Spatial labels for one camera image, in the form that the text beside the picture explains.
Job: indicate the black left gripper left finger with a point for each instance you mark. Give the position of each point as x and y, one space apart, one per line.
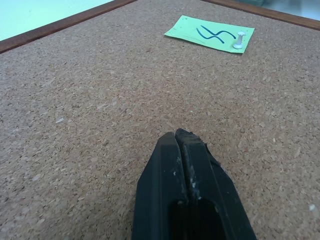
156 180

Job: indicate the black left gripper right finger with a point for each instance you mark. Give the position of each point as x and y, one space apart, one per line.
212 185

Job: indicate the green sticky note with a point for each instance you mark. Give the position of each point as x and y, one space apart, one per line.
212 33

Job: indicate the grey-green tray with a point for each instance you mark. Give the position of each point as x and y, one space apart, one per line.
252 1

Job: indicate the wood-framed cork board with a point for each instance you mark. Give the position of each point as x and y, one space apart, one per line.
100 87

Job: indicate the white pushpin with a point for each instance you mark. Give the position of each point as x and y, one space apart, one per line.
238 41

